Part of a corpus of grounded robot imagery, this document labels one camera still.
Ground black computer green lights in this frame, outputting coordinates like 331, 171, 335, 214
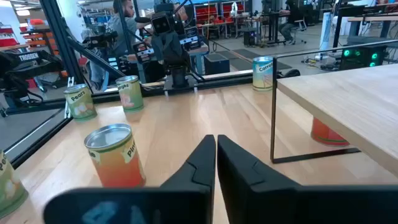
338, 45, 388, 71

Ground white tower unit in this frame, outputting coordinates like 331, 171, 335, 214
319, 11, 333, 60

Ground pineapple label orange can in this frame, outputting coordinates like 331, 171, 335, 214
83, 123, 147, 189
310, 116, 351, 147

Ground black aluminium rig frame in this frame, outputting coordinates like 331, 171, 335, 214
0, 0, 301, 170

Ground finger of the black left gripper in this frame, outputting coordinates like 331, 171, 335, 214
133, 32, 172, 68
169, 27, 200, 67

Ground wooden desk black legs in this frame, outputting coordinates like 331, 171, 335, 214
332, 2, 398, 49

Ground black computer tower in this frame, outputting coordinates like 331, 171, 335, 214
243, 27, 257, 47

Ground wooden shelf black frame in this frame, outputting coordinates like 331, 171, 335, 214
269, 39, 398, 177

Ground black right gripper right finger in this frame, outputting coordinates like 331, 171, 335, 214
216, 134, 398, 224

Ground black floor mat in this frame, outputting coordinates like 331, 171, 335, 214
214, 48, 293, 72

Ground pears label green can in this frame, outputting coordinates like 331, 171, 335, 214
63, 83, 98, 122
0, 150, 29, 220

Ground black crate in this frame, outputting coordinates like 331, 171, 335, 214
203, 52, 231, 75

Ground oranges label green can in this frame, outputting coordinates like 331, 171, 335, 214
115, 75, 145, 113

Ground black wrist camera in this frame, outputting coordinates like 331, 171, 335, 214
150, 11, 177, 35

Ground person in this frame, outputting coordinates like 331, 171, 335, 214
278, 0, 308, 46
88, 0, 153, 91

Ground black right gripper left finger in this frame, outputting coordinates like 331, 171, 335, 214
42, 134, 217, 224

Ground red storage rack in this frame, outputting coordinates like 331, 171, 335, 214
194, 2, 246, 26

